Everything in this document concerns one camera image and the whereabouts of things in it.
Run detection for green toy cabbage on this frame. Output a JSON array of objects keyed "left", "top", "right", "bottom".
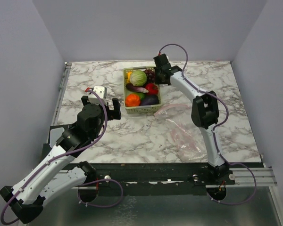
[{"left": 129, "top": 70, "right": 147, "bottom": 86}]

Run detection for green perforated plastic basket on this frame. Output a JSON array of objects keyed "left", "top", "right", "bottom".
[{"left": 123, "top": 66, "right": 162, "bottom": 113}]

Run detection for clear zip top bag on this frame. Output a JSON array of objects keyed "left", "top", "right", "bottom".
[{"left": 154, "top": 104, "right": 207, "bottom": 162}]

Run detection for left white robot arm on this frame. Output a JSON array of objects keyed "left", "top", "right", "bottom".
[{"left": 0, "top": 96, "right": 121, "bottom": 224}]

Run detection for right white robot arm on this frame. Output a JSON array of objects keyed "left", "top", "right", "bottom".
[{"left": 155, "top": 63, "right": 229, "bottom": 184}]

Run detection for purple toy grapes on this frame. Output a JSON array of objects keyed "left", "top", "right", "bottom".
[{"left": 144, "top": 69, "right": 155, "bottom": 83}]

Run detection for orange toy pumpkin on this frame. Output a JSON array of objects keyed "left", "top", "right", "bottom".
[{"left": 125, "top": 94, "right": 141, "bottom": 107}]

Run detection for red toy bell pepper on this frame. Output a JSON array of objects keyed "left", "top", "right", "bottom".
[{"left": 145, "top": 83, "right": 158, "bottom": 95}]

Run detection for long striped purple eggplant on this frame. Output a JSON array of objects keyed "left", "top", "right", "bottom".
[{"left": 125, "top": 83, "right": 149, "bottom": 94}]

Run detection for green toy mango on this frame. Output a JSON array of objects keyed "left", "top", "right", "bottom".
[{"left": 135, "top": 93, "right": 147, "bottom": 100}]

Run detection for dark purple toy eggplant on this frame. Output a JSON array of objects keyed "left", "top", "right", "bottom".
[{"left": 140, "top": 95, "right": 159, "bottom": 106}]

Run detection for yellow toy bell pepper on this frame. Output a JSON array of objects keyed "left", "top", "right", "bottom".
[{"left": 126, "top": 71, "right": 132, "bottom": 83}]

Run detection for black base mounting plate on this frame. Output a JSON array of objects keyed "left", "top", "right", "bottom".
[{"left": 68, "top": 162, "right": 236, "bottom": 196}]

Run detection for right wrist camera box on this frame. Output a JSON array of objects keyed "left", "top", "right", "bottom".
[{"left": 153, "top": 54, "right": 169, "bottom": 68}]

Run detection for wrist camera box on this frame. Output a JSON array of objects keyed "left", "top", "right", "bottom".
[
  {"left": 153, "top": 54, "right": 169, "bottom": 68},
  {"left": 85, "top": 86, "right": 107, "bottom": 105}
]

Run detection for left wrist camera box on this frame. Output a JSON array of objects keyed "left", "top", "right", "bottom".
[{"left": 85, "top": 86, "right": 107, "bottom": 105}]

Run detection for aluminium frame rail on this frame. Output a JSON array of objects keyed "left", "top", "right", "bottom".
[{"left": 56, "top": 162, "right": 278, "bottom": 189}]

